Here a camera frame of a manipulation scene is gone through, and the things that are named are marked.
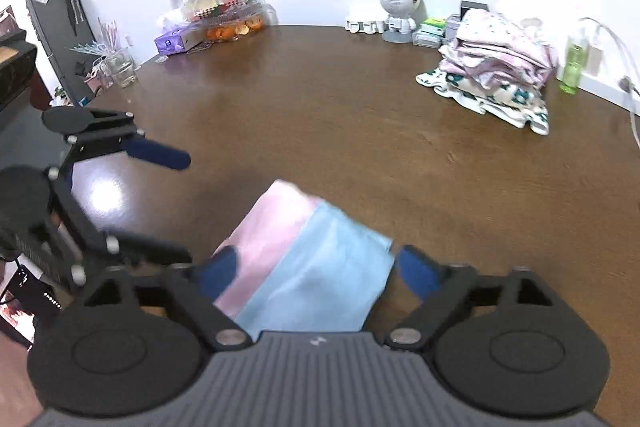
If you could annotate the cream cloth with green flowers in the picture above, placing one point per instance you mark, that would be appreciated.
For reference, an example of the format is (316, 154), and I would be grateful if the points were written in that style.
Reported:
(510, 107)

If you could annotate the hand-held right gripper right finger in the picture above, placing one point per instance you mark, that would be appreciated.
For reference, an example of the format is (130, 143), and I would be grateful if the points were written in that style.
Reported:
(415, 272)

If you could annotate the pink holder with clear straws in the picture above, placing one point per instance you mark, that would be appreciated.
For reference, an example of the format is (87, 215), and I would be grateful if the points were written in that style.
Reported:
(95, 79)

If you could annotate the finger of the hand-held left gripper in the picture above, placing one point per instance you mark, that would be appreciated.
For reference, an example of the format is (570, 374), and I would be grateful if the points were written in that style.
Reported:
(145, 249)
(160, 155)

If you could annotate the white charger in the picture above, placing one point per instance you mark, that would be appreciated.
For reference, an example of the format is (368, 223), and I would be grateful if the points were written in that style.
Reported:
(594, 57)

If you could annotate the black cabinet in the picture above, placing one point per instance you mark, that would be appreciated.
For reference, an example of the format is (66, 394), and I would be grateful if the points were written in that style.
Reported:
(50, 32)

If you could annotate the clear container of oranges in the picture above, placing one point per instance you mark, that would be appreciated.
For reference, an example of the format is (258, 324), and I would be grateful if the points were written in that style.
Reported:
(225, 33)

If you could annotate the pink and blue garment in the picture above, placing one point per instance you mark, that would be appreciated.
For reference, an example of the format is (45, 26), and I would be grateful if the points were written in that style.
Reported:
(310, 267)

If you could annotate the white robot-shaped speaker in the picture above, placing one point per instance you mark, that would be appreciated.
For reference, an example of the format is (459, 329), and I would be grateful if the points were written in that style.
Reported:
(395, 4)

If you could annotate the clear glass cup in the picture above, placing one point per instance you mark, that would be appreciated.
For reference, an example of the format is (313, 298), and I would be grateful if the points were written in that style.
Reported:
(121, 69)

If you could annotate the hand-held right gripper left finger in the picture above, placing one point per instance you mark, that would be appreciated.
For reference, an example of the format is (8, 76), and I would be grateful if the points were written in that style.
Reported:
(220, 274)

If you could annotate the green and white small boxes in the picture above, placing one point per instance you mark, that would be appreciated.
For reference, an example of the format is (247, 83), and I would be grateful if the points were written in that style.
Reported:
(429, 32)

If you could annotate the stack of folded pink clothes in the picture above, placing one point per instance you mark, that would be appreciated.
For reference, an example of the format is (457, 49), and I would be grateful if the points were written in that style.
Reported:
(500, 52)

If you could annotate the grey tin box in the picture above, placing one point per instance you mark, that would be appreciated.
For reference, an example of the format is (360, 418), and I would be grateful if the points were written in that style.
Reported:
(452, 27)

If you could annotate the purple tissue box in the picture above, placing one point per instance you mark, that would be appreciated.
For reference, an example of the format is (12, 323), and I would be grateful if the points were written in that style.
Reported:
(170, 41)

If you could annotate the green bottle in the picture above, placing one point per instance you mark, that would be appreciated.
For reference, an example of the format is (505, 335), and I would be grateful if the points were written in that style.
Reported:
(571, 67)

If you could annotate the black smartphone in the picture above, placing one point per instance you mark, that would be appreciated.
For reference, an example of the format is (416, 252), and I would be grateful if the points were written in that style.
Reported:
(25, 307)

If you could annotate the dark wooden furniture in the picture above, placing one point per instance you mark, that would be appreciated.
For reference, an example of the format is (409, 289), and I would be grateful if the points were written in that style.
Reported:
(15, 67)

